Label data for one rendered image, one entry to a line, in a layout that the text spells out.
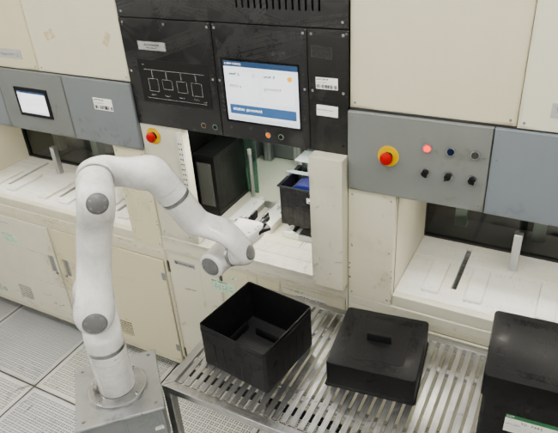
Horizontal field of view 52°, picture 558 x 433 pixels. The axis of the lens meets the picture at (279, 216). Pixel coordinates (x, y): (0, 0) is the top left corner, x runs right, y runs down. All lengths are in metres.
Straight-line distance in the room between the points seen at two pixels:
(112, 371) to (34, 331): 1.79
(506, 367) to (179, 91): 1.41
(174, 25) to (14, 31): 0.83
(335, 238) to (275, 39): 0.70
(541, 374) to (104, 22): 1.84
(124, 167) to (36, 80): 1.12
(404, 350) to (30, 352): 2.27
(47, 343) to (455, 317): 2.33
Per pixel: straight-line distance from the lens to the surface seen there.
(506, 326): 1.86
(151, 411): 1.98
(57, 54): 2.53
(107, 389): 2.00
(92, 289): 1.73
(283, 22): 1.85
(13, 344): 3.66
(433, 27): 1.70
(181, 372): 2.06
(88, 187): 1.55
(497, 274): 2.30
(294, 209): 2.35
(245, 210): 2.61
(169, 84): 2.17
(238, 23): 1.94
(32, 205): 3.15
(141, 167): 1.60
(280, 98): 1.93
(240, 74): 1.98
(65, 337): 3.57
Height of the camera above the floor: 2.21
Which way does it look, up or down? 31 degrees down
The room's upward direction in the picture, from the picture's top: 4 degrees counter-clockwise
